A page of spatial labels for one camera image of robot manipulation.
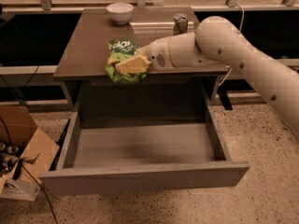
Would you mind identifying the white ceramic bowl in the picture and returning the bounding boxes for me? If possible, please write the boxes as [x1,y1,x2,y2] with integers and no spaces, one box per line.
[107,3,134,24]

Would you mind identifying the silver drink can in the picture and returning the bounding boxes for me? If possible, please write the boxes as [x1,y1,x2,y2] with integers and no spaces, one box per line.
[173,13,189,35]

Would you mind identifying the cardboard box with junk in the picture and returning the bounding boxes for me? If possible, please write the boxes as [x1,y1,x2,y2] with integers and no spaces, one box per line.
[0,106,59,201]

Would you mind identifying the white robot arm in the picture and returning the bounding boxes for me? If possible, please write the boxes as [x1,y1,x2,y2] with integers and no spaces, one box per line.
[116,16,299,133]

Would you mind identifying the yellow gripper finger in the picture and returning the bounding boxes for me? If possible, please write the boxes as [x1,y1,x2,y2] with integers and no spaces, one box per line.
[135,46,149,57]
[115,55,150,75]

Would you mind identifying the green rice chip bag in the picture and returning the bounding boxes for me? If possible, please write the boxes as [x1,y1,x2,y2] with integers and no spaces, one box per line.
[103,39,147,85]

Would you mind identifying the open grey top drawer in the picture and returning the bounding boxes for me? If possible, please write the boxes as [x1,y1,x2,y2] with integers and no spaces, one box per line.
[38,81,250,196]

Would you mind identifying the white cable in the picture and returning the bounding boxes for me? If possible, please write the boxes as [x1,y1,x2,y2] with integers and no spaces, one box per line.
[218,3,246,87]

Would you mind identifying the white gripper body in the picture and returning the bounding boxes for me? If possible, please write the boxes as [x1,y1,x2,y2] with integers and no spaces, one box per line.
[147,32,215,72]

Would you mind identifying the black cable on floor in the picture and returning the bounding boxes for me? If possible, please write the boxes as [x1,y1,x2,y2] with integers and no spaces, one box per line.
[0,114,60,224]

